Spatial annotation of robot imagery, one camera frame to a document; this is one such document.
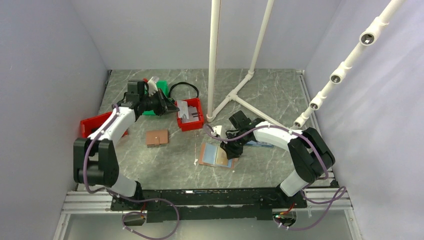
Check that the blue card holder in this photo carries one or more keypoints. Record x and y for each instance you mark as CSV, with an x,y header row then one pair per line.
x,y
259,144

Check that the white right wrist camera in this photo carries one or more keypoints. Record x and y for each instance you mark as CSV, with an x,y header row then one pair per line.
x,y
217,131

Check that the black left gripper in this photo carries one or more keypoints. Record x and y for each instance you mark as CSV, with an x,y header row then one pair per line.
x,y
165,105

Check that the tan closed card holder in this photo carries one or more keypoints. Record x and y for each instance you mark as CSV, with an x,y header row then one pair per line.
x,y
157,138

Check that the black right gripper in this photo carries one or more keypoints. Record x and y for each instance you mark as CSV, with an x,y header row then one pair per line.
x,y
231,152

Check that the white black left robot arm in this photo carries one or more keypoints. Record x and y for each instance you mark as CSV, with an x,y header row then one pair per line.
x,y
95,162

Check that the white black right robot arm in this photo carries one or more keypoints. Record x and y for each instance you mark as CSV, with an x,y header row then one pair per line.
x,y
310,155

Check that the large red bin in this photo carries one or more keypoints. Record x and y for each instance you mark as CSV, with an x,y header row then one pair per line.
x,y
92,124

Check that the white magnetic stripe card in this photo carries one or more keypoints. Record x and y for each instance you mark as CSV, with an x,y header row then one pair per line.
x,y
183,112

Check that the white PVC camera pole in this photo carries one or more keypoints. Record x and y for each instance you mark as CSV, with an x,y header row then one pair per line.
x,y
367,38

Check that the white cards in red bin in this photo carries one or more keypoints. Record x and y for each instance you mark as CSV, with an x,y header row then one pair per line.
x,y
193,115

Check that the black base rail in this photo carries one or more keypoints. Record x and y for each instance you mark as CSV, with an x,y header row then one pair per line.
x,y
259,203

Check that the tan card holder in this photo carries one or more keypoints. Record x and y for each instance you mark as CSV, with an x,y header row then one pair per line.
x,y
214,156
157,138

